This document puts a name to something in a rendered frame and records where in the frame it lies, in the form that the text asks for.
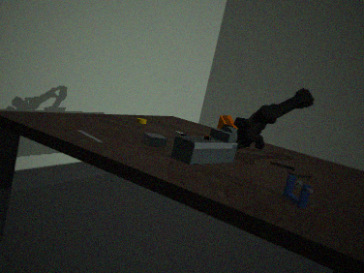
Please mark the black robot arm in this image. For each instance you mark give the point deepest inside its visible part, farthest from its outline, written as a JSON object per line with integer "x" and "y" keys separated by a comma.
{"x": 268, "y": 114}

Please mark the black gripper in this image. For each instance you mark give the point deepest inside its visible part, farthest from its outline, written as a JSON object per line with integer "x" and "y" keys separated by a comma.
{"x": 246, "y": 139}

